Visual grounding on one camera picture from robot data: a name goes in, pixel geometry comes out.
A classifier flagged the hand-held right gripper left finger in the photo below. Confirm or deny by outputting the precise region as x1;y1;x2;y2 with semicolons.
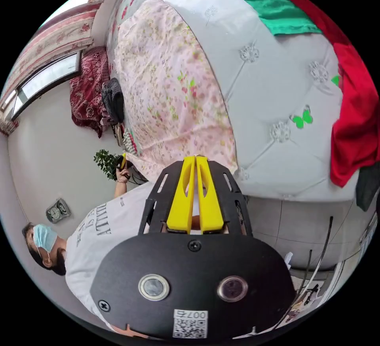
166;156;196;231

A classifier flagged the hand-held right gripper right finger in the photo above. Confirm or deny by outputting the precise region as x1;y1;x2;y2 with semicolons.
196;156;224;232

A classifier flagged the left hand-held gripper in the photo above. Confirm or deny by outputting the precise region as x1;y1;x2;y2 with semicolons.
116;153;131;179

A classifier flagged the pink floral skirt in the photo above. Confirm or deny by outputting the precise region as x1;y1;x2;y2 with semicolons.
114;0;239;181

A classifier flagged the person's left forearm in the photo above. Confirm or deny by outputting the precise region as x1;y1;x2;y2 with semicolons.
114;181;129;199

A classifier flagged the green potted plant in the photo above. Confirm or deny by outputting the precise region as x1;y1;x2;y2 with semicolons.
93;149;123;182

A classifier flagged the dark grey knitted garment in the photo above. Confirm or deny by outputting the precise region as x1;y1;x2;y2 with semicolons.
101;78;125;124

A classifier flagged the dark red patterned blanket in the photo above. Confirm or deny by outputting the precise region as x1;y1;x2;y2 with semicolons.
69;46;111;139

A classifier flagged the grey clock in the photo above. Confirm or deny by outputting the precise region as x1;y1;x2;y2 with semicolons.
45;198;72;224

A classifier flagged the person's body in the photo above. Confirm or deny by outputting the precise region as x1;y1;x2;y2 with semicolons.
22;182;197;335

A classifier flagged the window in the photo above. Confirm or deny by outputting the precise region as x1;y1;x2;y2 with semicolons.
10;50;82;121

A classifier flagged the bed with white quilted cover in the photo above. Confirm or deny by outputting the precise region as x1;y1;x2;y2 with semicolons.
106;0;366;205

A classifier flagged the pink floral curtain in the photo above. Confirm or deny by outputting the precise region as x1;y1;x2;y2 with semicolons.
0;0;105;136

